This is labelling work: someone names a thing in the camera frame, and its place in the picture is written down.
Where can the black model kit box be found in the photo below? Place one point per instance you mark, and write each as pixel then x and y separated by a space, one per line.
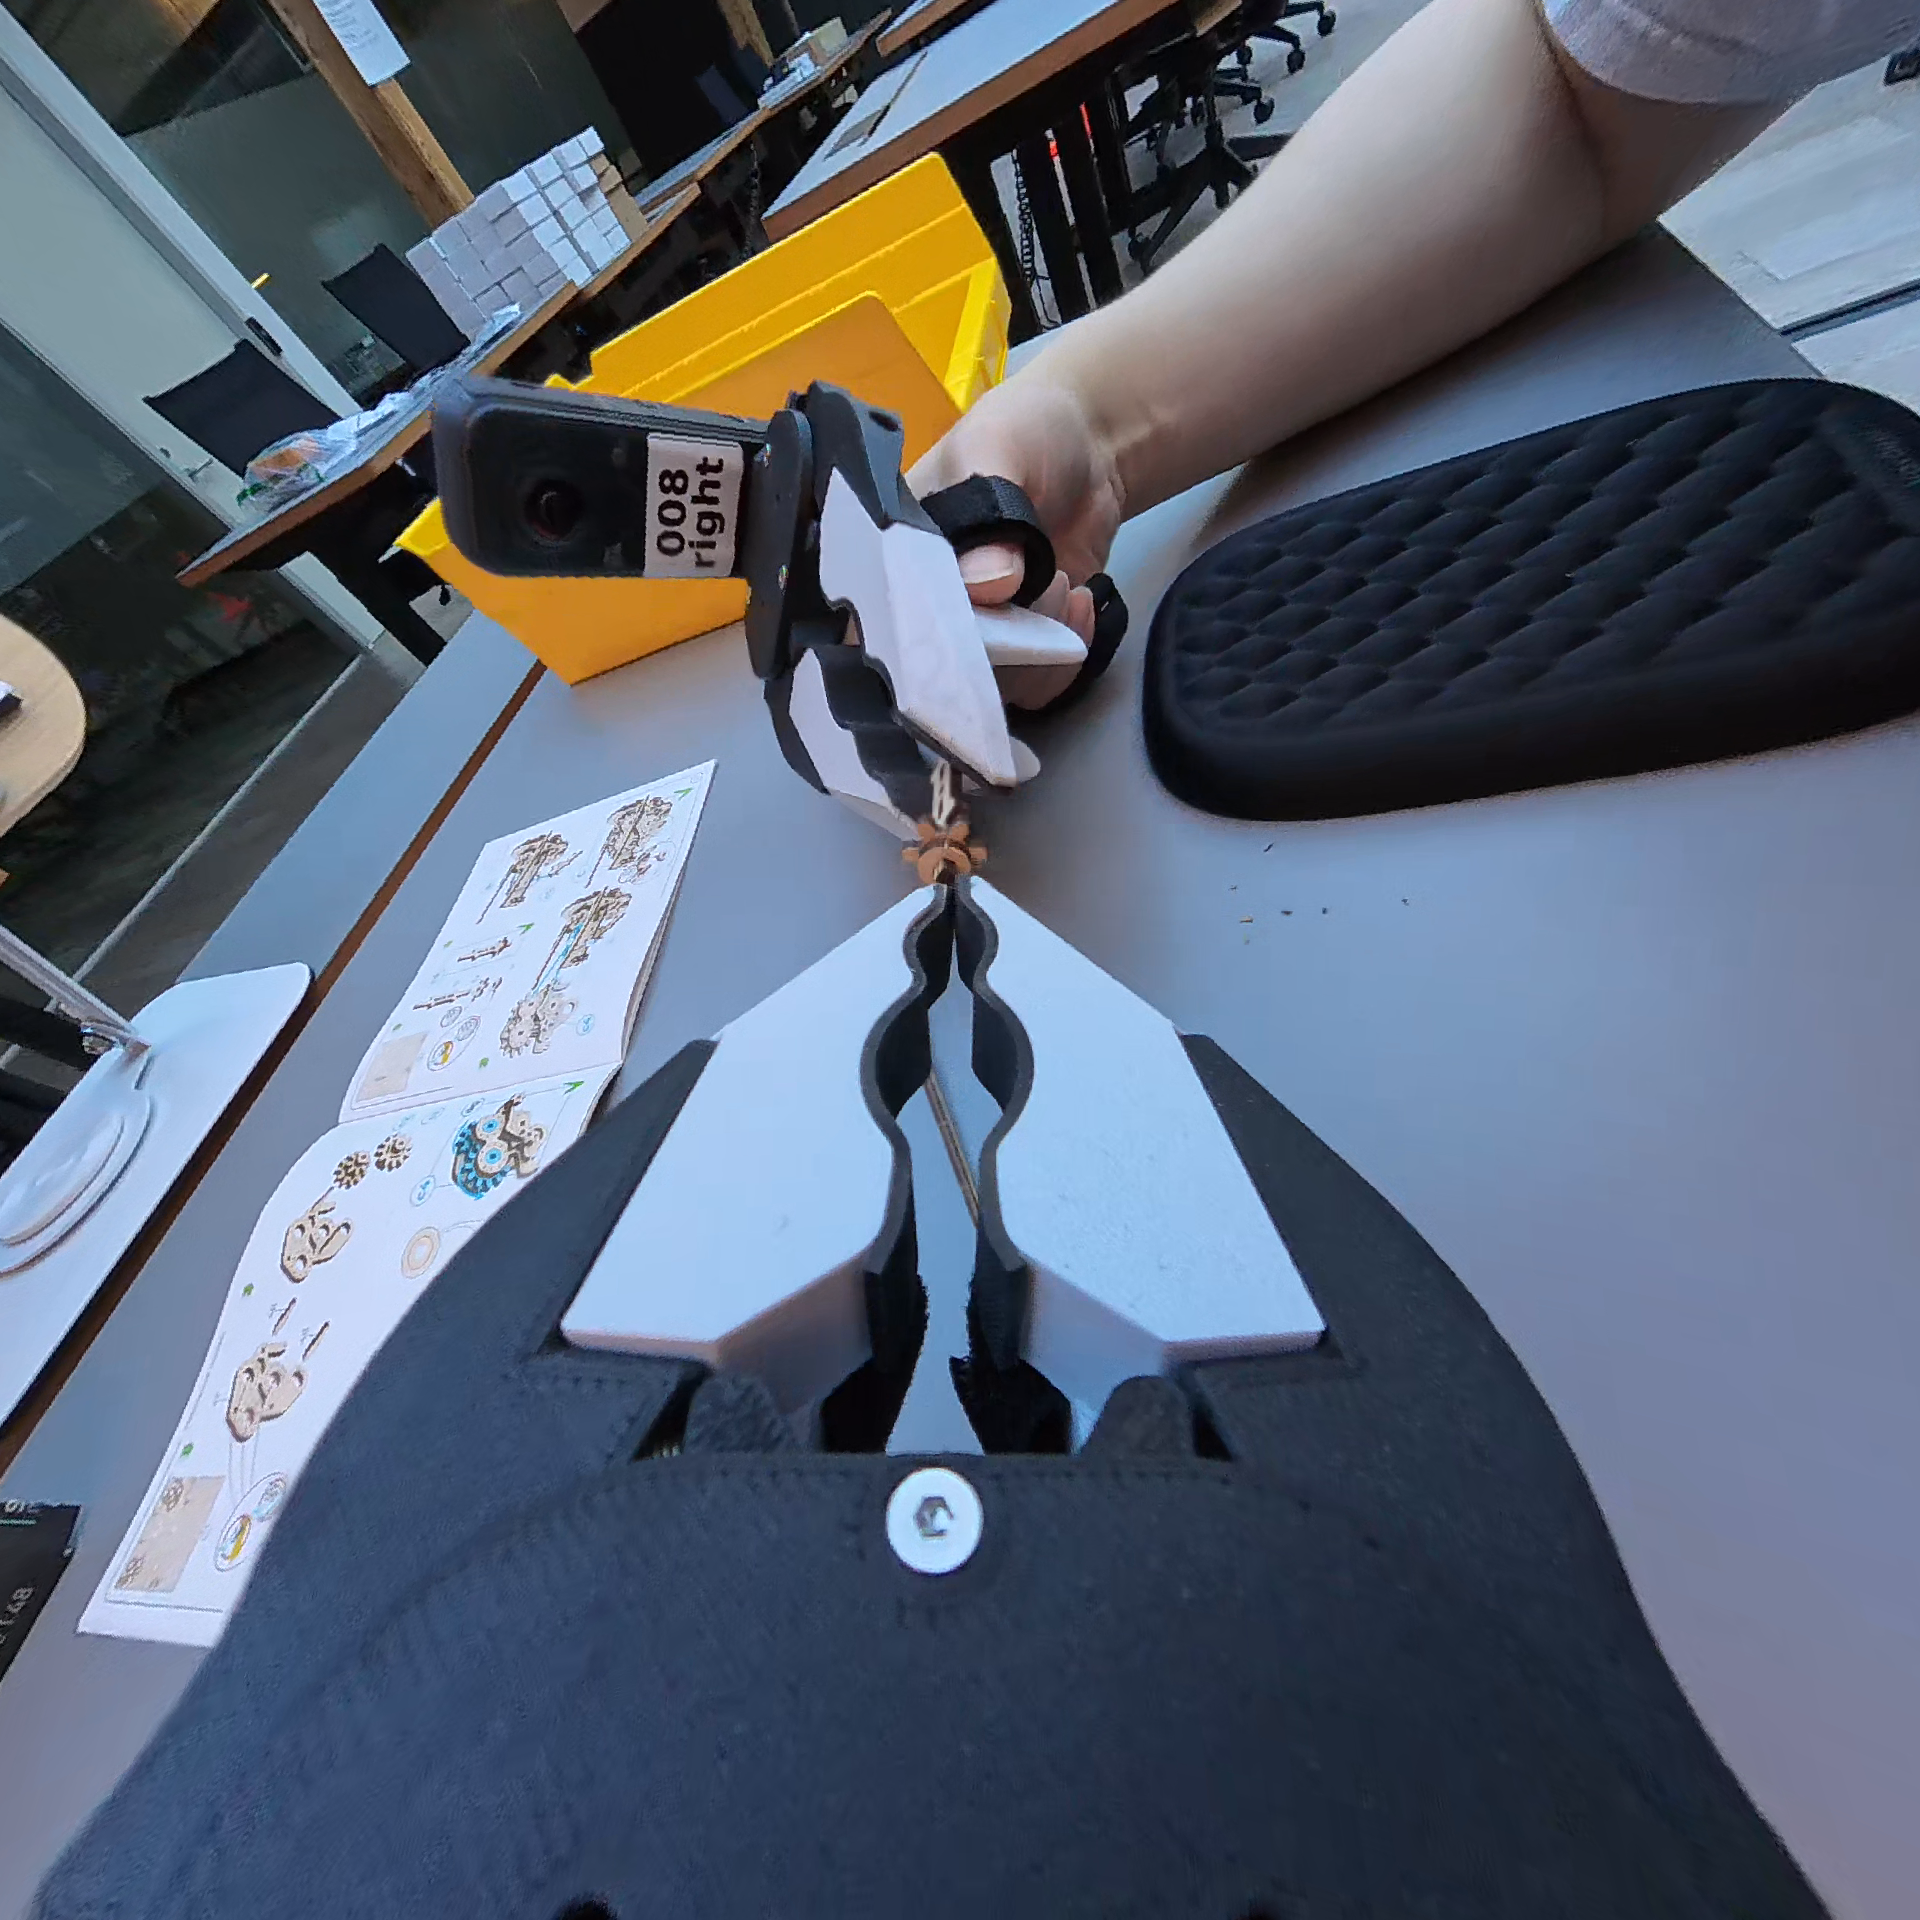
pixel 31 1577

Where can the black honeycomb cushion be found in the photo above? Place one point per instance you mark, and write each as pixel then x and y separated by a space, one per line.
pixel 1501 601

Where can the small wooden gear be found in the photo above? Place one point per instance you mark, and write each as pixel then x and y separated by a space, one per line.
pixel 944 854

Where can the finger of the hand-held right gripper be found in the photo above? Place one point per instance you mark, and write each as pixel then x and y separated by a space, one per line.
pixel 930 645
pixel 840 735

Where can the long flat wooden stick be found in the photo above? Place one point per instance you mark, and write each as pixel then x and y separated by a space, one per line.
pixel 955 1148

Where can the background desk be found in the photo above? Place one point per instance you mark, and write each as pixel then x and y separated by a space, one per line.
pixel 960 89
pixel 390 433

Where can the paper notice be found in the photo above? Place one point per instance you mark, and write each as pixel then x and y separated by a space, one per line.
pixel 365 40

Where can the stack of white boxes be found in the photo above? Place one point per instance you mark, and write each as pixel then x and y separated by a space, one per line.
pixel 515 228

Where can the black office chair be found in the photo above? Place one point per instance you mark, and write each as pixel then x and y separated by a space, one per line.
pixel 1214 121

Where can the black mesh chair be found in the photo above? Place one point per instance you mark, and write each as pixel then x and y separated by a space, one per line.
pixel 240 403
pixel 395 307

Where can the person's right forearm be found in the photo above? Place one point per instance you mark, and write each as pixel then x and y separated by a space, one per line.
pixel 1353 253

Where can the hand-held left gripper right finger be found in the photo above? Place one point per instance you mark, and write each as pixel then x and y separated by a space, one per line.
pixel 1154 1203

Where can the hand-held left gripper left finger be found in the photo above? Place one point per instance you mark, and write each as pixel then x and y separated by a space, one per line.
pixel 735 1203

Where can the wooden document stand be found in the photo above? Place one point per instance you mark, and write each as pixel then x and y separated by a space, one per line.
pixel 165 1080

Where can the person's right hand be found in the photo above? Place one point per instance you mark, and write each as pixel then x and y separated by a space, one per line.
pixel 1071 464

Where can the clear plastic bag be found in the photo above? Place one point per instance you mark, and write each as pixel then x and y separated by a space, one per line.
pixel 302 458

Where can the yellow plastic bin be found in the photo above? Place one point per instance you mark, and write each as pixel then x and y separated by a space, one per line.
pixel 721 375

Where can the assembly instruction booklet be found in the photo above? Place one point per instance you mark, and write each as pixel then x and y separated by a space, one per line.
pixel 497 961

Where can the slotted wooden axle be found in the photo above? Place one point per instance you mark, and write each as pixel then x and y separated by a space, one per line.
pixel 944 788

